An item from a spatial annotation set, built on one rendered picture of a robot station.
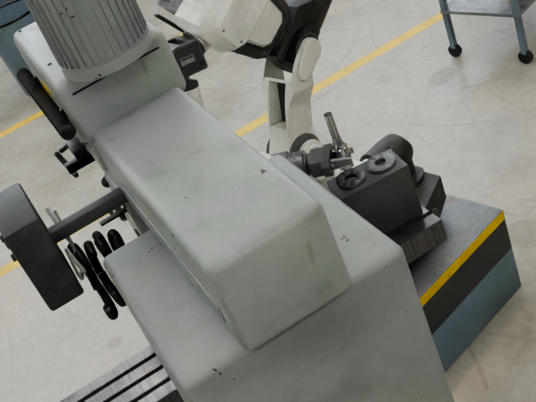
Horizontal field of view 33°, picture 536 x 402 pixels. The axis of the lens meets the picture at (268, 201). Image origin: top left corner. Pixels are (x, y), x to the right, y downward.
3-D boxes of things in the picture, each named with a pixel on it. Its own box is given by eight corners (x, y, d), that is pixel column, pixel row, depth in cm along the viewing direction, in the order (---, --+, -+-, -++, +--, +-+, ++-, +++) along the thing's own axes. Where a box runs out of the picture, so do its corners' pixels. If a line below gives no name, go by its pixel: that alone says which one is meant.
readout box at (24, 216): (26, 273, 202) (-21, 201, 191) (62, 252, 204) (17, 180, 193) (47, 317, 186) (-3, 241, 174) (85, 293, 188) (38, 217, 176)
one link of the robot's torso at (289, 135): (293, 163, 319) (293, 30, 305) (327, 172, 306) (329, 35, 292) (260, 170, 310) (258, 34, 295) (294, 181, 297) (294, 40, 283)
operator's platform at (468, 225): (394, 242, 409) (370, 172, 387) (522, 285, 359) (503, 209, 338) (278, 356, 375) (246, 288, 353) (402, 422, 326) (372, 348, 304)
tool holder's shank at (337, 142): (335, 151, 253) (323, 119, 247) (333, 146, 256) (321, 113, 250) (345, 147, 253) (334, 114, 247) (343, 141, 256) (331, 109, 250)
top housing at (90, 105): (38, 87, 230) (7, 32, 221) (127, 39, 235) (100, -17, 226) (88, 150, 191) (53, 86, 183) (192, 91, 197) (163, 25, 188)
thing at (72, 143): (67, 148, 216) (59, 135, 214) (81, 140, 217) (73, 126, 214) (80, 167, 206) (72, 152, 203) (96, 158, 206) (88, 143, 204)
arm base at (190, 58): (169, 82, 280) (146, 56, 275) (197, 54, 283) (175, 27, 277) (187, 88, 267) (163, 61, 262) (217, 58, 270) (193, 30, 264)
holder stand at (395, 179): (343, 228, 276) (324, 177, 265) (405, 195, 278) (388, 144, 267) (360, 247, 266) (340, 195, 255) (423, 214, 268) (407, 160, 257)
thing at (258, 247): (109, 181, 213) (71, 112, 202) (190, 135, 218) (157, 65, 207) (248, 360, 148) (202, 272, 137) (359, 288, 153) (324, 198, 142)
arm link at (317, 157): (326, 159, 250) (285, 167, 254) (336, 186, 256) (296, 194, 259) (329, 134, 260) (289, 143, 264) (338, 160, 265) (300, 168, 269)
